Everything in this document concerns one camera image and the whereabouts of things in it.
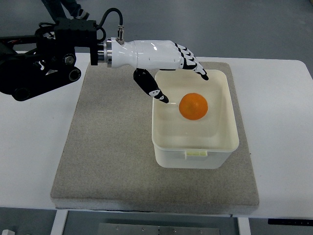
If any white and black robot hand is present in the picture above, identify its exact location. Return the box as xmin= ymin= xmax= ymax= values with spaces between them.
xmin=106 ymin=39 xmax=208 ymax=103

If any orange fruit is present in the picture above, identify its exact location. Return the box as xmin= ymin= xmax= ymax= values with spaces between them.
xmin=179 ymin=93 xmax=208 ymax=120

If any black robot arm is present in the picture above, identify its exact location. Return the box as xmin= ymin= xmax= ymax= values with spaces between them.
xmin=0 ymin=18 xmax=105 ymax=101

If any white plastic box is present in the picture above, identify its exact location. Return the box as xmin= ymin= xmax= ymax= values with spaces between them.
xmin=152 ymin=70 xmax=239 ymax=169

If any grey foam mat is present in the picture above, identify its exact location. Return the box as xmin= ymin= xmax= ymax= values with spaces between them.
xmin=51 ymin=62 xmax=259 ymax=214

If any grey metal plate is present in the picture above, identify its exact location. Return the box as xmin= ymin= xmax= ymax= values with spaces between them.
xmin=97 ymin=223 xmax=221 ymax=235

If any white table leg left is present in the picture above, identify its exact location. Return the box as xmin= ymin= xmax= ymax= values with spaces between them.
xmin=50 ymin=210 xmax=68 ymax=235

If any white table leg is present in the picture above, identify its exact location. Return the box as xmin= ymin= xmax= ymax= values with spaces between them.
xmin=237 ymin=217 xmax=251 ymax=235
xmin=50 ymin=210 xmax=68 ymax=235

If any white table leg right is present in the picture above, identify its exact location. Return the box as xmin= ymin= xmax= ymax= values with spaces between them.
xmin=237 ymin=217 xmax=251 ymax=235

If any black table control panel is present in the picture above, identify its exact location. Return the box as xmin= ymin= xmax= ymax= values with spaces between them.
xmin=268 ymin=218 xmax=313 ymax=227

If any small white block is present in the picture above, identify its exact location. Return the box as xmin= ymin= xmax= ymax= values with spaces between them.
xmin=1 ymin=229 xmax=15 ymax=235

